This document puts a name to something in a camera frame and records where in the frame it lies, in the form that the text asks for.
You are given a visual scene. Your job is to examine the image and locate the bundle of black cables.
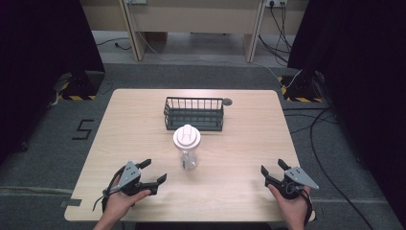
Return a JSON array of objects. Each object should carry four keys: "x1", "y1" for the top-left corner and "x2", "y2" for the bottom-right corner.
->
[{"x1": 258, "y1": 1, "x2": 293, "y2": 66}]

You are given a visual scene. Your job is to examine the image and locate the black floor cable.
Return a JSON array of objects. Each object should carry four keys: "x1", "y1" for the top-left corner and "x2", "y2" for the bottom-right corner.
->
[{"x1": 282, "y1": 106, "x2": 376, "y2": 230}]

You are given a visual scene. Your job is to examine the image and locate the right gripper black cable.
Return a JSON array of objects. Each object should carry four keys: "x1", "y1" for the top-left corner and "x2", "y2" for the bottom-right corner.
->
[{"x1": 301, "y1": 190, "x2": 314, "y2": 226}]

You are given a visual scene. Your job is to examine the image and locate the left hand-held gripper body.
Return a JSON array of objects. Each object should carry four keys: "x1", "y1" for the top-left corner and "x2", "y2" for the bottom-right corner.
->
[{"x1": 109, "y1": 160, "x2": 159, "y2": 196}]

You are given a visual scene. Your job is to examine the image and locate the person's left hand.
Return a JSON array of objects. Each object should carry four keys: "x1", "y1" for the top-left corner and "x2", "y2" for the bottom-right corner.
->
[{"x1": 102, "y1": 173, "x2": 152, "y2": 222}]

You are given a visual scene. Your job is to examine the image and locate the black wire rack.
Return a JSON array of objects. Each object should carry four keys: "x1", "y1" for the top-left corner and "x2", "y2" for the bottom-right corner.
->
[{"x1": 163, "y1": 96, "x2": 225, "y2": 132}]

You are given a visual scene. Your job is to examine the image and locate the black stand base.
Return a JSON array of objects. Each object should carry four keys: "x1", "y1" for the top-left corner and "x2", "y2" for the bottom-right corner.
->
[
  {"x1": 58, "y1": 70, "x2": 106, "y2": 102},
  {"x1": 278, "y1": 70, "x2": 325, "y2": 104}
]

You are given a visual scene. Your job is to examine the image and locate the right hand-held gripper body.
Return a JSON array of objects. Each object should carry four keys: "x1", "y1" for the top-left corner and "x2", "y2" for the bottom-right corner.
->
[{"x1": 264, "y1": 166, "x2": 320, "y2": 200}]

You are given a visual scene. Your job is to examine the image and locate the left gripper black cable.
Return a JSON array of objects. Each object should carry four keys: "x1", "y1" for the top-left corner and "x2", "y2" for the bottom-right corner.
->
[{"x1": 92, "y1": 167, "x2": 126, "y2": 213}]

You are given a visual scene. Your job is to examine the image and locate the white wall socket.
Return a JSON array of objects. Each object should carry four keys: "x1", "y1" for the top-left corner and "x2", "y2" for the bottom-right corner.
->
[{"x1": 265, "y1": 0, "x2": 288, "y2": 9}]

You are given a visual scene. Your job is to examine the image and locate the person's right hand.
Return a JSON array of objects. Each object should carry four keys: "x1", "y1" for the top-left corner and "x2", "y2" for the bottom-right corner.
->
[{"x1": 267, "y1": 183, "x2": 312, "y2": 226}]

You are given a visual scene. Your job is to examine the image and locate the black curtain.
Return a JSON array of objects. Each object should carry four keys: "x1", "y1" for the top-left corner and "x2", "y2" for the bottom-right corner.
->
[
  {"x1": 286, "y1": 0, "x2": 406, "y2": 221},
  {"x1": 0, "y1": 0, "x2": 106, "y2": 166}
]

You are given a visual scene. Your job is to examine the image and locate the clear bottle with white lid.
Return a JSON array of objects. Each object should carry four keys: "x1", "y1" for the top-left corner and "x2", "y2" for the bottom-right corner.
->
[{"x1": 172, "y1": 124, "x2": 202, "y2": 171}]

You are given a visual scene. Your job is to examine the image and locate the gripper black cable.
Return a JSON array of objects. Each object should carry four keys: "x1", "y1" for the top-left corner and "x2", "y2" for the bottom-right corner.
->
[
  {"x1": 301, "y1": 190, "x2": 314, "y2": 226},
  {"x1": 92, "y1": 167, "x2": 126, "y2": 213}
]

